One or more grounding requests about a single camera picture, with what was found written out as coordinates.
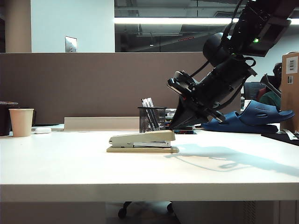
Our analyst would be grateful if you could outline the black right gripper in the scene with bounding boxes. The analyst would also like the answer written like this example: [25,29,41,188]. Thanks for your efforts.
[168,67,227,130]

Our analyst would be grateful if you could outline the beige desk stapler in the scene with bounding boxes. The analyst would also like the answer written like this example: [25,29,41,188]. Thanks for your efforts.
[106,129,179,154]

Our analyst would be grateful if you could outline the black mesh pen holder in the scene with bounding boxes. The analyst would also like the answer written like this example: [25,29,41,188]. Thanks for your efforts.
[137,106,167,133]

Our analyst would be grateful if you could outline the flat-lying blue slipper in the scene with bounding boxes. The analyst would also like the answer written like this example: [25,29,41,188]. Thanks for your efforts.
[200,111,279,134]

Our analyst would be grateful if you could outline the black office chair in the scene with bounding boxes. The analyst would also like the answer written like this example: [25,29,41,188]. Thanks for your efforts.
[243,82,267,101]

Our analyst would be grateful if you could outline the tilted blue slipper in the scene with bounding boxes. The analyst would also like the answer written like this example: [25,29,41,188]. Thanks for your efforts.
[238,100,296,128]

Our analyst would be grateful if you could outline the person in green shirt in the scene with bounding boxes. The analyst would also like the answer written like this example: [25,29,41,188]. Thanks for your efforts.
[259,62,282,111]

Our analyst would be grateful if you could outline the grey metal tool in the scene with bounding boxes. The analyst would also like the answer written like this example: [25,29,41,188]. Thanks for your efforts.
[260,73,282,97]

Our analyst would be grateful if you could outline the black mat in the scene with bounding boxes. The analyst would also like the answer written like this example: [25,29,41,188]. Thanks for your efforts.
[260,130,299,147]

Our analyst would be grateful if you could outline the brown desk divider panel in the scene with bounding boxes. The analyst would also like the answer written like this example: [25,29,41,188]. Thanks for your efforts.
[0,51,242,132]

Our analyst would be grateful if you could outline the brown cardboard box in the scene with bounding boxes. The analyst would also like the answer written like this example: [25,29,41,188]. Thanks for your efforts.
[280,51,299,132]

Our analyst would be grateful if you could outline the silver packaging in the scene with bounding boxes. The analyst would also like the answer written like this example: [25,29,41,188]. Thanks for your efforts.
[283,129,299,141]

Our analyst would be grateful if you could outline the small white case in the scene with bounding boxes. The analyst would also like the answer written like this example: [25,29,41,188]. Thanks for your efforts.
[34,127,52,135]

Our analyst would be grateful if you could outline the beige paper cup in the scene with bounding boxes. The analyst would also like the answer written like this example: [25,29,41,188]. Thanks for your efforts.
[8,108,35,138]

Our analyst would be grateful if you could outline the black round container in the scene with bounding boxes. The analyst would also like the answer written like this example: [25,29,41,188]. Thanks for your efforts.
[0,101,19,137]

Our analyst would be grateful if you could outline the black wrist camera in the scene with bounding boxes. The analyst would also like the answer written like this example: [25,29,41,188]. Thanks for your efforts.
[166,70,199,97]

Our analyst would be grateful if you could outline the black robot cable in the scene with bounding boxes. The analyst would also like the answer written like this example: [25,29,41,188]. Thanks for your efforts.
[189,0,244,77]

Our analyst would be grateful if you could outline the metal wall plate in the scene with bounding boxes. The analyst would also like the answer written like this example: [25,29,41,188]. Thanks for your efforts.
[64,35,78,53]

